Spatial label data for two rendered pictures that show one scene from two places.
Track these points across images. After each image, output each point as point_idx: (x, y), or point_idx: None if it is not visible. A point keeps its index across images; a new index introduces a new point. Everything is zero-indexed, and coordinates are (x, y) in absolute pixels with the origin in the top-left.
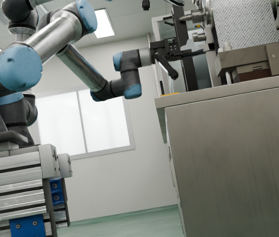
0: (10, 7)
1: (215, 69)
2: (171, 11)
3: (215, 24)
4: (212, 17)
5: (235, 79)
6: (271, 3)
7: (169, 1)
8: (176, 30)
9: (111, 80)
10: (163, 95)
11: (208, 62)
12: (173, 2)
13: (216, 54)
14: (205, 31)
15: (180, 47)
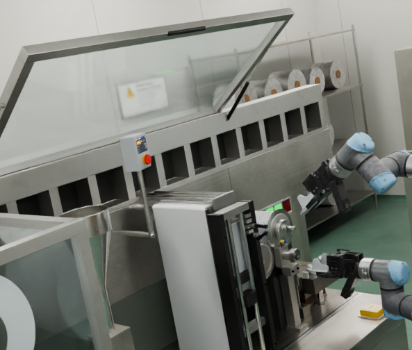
0: None
1: (315, 287)
2: (223, 217)
3: (292, 240)
4: (292, 232)
5: (310, 296)
6: None
7: (312, 206)
8: (258, 246)
9: None
10: None
11: (294, 285)
12: (310, 208)
13: (278, 278)
14: (287, 248)
15: (264, 272)
